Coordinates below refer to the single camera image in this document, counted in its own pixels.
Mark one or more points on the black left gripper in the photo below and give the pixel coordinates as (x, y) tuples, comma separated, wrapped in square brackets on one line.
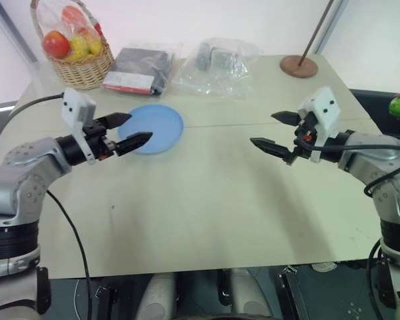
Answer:
[(98, 141)]

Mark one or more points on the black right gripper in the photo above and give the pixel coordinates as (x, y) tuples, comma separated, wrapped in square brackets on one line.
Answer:
[(306, 133)]

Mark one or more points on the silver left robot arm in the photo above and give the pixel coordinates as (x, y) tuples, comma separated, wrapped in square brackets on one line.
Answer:
[(26, 173)]

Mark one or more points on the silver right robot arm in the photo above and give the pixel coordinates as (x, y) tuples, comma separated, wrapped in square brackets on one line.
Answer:
[(380, 156)]

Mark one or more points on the light blue round plate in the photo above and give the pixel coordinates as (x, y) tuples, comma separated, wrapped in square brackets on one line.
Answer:
[(160, 130)]

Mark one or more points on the small yellow fruit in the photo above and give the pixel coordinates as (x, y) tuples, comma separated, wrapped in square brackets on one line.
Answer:
[(95, 46)]

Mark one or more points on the clear plastic fruit bag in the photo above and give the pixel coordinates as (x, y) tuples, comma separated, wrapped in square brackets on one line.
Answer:
[(83, 31)]

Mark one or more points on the orange red fruit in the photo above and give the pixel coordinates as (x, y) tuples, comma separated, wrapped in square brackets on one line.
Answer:
[(74, 17)]

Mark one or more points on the black packet with red edge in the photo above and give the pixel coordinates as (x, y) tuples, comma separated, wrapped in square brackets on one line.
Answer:
[(136, 68)]

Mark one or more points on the wooden stand with round base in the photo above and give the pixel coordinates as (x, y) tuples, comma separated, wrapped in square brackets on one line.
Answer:
[(298, 66)]

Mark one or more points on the woven wicker basket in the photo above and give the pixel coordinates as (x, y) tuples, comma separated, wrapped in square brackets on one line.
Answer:
[(83, 71)]

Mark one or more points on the clear bag of grey parts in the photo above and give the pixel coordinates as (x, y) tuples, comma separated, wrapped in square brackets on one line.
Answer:
[(216, 73)]

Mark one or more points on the red apple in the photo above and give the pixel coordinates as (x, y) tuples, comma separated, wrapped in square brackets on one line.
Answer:
[(56, 45)]

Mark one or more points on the pale grey rounded shell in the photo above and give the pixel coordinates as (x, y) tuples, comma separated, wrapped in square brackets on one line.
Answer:
[(248, 293), (158, 296)]

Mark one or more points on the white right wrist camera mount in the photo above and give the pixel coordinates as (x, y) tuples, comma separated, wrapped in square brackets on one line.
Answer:
[(327, 113)]

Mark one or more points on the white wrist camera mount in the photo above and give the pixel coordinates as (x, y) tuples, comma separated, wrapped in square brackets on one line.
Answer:
[(74, 106), (327, 113)]

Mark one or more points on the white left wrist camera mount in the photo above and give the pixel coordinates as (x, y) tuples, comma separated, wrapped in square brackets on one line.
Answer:
[(74, 106)]

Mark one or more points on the black table frame leg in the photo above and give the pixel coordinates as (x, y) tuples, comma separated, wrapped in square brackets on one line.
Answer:
[(105, 301), (291, 293)]

